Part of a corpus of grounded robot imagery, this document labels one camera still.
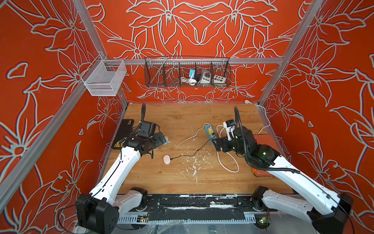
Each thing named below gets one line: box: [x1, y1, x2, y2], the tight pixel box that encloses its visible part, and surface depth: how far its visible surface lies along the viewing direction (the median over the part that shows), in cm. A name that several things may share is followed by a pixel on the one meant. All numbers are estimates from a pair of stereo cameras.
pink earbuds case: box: [162, 154, 171, 166], surface depth 89 cm
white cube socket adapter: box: [213, 75, 227, 84], surface depth 96 cm
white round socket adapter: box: [199, 70, 212, 84], surface depth 93 cm
